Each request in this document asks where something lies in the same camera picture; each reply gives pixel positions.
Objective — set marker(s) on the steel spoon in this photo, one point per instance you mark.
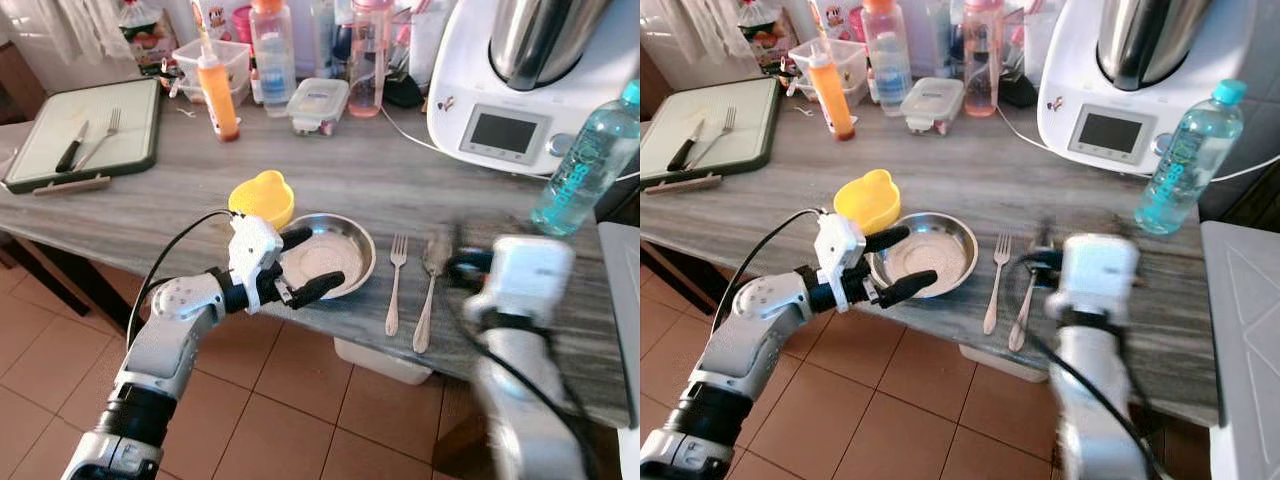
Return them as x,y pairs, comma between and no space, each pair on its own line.
436,255
1021,308

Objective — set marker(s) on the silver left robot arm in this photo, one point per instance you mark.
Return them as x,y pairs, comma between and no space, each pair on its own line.
745,360
160,360

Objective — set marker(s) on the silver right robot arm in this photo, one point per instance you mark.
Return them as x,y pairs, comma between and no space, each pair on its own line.
1090,400
520,400

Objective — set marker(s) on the steel bowl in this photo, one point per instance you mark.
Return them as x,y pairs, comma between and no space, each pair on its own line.
935,255
340,255

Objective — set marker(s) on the steel fork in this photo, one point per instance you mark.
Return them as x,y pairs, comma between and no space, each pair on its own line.
726,120
1000,255
110,122
397,255

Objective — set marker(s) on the yellow plastic cup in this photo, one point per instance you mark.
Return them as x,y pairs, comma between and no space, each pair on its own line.
866,195
262,195

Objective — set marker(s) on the white plastic box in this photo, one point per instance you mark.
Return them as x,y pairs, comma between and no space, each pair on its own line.
1000,364
385,362

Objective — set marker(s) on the small lidded food container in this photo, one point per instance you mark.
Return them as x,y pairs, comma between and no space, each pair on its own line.
932,105
318,105

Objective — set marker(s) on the orange sauce bottle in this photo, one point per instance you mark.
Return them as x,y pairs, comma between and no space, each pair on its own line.
831,95
218,95

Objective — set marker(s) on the clear blue water bottle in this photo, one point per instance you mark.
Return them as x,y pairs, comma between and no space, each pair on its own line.
585,165
1190,165

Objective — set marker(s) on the clear bottle orange cap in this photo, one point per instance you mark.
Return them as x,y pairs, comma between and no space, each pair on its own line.
887,65
272,65

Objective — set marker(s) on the green rimmed cutting board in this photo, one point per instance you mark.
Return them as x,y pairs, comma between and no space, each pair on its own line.
120,140
745,135

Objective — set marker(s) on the small black object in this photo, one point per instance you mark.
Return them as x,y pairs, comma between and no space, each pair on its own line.
405,92
1018,92

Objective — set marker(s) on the white kitchen cooking machine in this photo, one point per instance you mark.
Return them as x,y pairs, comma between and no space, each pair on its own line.
460,90
1075,85

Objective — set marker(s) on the clear open plastic container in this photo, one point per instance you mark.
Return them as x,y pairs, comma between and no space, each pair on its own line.
232,62
848,60

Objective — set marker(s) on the pink transparent bottle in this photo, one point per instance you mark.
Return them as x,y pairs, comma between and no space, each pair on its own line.
983,65
368,65

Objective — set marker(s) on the small wooden bar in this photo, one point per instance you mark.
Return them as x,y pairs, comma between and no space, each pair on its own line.
72,185
683,184

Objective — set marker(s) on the colourful food packet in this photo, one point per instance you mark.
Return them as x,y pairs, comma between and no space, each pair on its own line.
765,35
148,35

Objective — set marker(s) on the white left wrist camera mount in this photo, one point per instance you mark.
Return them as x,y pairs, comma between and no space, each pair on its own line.
838,245
252,245

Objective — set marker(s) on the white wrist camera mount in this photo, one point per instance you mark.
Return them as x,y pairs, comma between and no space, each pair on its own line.
252,245
530,275
838,245
1098,275

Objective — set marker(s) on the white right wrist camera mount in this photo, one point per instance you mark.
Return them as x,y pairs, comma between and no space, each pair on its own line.
1098,275
530,275

